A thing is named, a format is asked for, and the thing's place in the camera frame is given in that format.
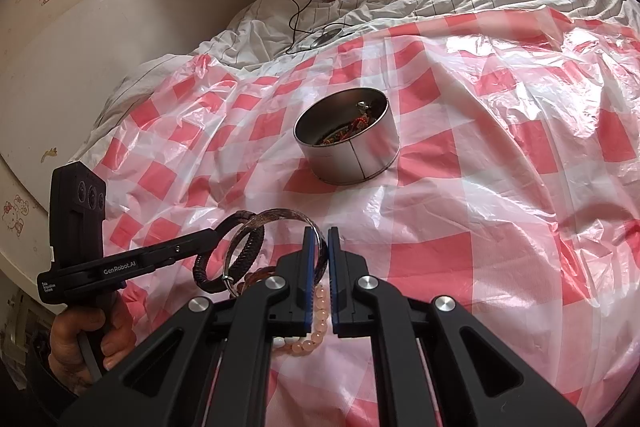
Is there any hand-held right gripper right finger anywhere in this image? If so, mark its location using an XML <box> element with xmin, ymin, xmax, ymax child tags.
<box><xmin>327</xmin><ymin>227</ymin><xmax>587</xmax><ymax>427</ymax></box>

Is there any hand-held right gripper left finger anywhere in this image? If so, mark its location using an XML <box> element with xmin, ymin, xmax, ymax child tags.
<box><xmin>59</xmin><ymin>227</ymin><xmax>317</xmax><ymax>427</ymax></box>

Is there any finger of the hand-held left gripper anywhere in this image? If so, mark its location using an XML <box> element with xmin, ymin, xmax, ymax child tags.
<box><xmin>144</xmin><ymin>228</ymin><xmax>227</xmax><ymax>268</ymax></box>

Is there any pink bead bracelet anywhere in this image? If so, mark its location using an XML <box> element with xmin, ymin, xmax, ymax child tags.
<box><xmin>272</xmin><ymin>274</ymin><xmax>334</xmax><ymax>351</ymax></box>

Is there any amber bead bracelet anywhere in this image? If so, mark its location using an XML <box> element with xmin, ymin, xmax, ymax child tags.
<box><xmin>234</xmin><ymin>264</ymin><xmax>282</xmax><ymax>299</ymax></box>

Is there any thin brown patterned bangle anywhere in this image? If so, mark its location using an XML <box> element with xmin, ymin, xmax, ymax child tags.
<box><xmin>226</xmin><ymin>207</ymin><xmax>331</xmax><ymax>299</ymax></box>

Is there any black braided leather bracelet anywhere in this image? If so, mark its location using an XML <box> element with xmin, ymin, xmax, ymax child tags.
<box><xmin>192</xmin><ymin>209</ymin><xmax>266</xmax><ymax>294</ymax></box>

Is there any round metal tin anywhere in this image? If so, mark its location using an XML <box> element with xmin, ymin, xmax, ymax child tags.
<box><xmin>293</xmin><ymin>88</ymin><xmax>401</xmax><ymax>185</ymax></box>

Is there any pile of cord bracelets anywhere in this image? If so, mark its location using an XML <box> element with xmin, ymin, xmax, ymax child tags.
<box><xmin>312</xmin><ymin>101</ymin><xmax>390</xmax><ymax>148</ymax></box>

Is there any person's left hand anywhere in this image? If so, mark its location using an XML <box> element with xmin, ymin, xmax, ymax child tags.
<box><xmin>48</xmin><ymin>294</ymin><xmax>137</xmax><ymax>398</ymax></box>

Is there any red checkered plastic sheet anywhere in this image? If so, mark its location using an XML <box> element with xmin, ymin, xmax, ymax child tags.
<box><xmin>82</xmin><ymin>0</ymin><xmax>640</xmax><ymax>427</ymax></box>

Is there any round silver disc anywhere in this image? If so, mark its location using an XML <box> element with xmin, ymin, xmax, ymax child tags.
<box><xmin>310</xmin><ymin>29</ymin><xmax>346</xmax><ymax>48</ymax></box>

